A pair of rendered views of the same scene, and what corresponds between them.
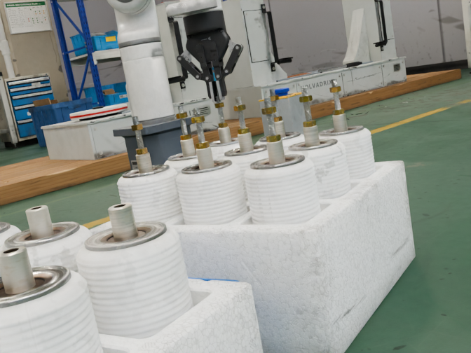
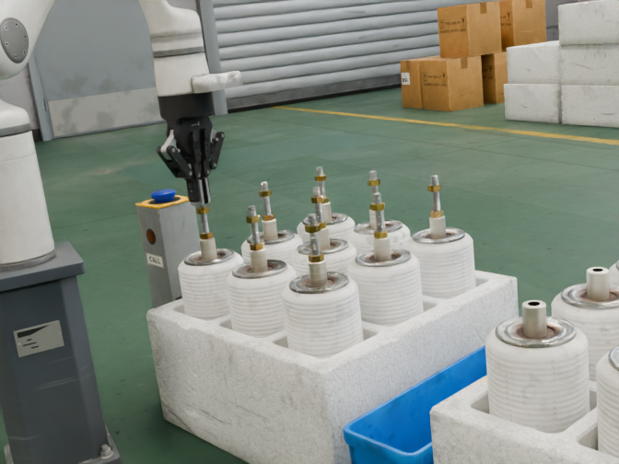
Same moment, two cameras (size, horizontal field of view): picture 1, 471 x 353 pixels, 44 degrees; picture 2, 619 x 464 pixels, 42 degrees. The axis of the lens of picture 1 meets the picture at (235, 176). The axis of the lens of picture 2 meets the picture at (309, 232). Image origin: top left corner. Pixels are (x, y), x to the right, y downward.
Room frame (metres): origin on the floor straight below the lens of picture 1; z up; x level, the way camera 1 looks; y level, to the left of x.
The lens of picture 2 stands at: (0.66, 1.05, 0.56)
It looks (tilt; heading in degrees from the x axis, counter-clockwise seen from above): 14 degrees down; 286
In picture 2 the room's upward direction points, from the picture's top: 7 degrees counter-clockwise
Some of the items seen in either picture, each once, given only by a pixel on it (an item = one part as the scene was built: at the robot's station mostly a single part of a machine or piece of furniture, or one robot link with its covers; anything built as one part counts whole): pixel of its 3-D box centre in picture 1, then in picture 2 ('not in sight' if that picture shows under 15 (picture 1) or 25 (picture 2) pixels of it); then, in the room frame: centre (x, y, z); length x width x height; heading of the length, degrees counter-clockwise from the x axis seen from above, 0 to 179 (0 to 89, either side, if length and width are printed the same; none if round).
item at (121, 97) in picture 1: (111, 94); not in sight; (6.09, 1.11, 0.36); 0.50 x 0.38 x 0.21; 40
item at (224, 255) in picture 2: (226, 142); (209, 258); (1.11, 0.01, 0.25); 0.08 x 0.08 x 0.01
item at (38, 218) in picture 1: (40, 223); (598, 284); (0.59, 0.21, 0.26); 0.02 x 0.02 x 0.03
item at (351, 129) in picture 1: (340, 131); (324, 220); (0.98, -0.19, 0.25); 0.08 x 0.08 x 0.01
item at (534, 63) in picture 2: not in sight; (563, 60); (0.45, -3.17, 0.27); 0.39 x 0.39 x 0.18; 41
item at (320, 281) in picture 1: (263, 244); (333, 351); (0.94, -0.03, 0.09); 0.39 x 0.39 x 0.18; 57
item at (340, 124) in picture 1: (340, 124); (324, 212); (0.98, -0.19, 0.26); 0.02 x 0.02 x 0.03
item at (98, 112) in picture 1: (99, 111); not in sight; (3.10, 0.65, 0.29); 0.30 x 0.30 x 0.06
